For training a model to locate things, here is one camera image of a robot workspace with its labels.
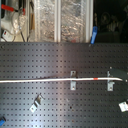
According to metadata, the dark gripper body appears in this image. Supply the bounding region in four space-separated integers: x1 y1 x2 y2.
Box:
109 68 128 82

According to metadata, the white cable with red band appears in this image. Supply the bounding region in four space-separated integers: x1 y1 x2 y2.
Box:
0 76 124 84

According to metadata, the white tag object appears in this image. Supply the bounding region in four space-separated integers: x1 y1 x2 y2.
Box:
119 102 128 112

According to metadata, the blue clamp top edge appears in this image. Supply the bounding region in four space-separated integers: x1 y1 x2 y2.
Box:
90 26 98 44

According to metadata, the clear plastic covered bin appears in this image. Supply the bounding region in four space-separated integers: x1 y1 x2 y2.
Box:
34 0 90 43

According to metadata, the black perforated pegboard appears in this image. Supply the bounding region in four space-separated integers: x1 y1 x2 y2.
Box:
0 43 128 128

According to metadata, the blue clamp bottom left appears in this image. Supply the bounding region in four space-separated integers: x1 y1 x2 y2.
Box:
0 116 6 126

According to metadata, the right metal cable clip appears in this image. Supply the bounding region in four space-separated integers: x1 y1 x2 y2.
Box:
107 71 115 91

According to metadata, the middle metal cable clip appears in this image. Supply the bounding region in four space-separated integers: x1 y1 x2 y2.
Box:
70 71 77 91

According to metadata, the tilted metal cable clip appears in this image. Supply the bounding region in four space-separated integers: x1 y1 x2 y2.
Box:
30 95 44 113

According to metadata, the white aluminium frame post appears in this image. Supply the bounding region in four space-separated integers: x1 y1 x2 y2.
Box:
54 0 61 42

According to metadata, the red handled tool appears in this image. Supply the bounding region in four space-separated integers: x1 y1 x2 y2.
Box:
1 4 25 15

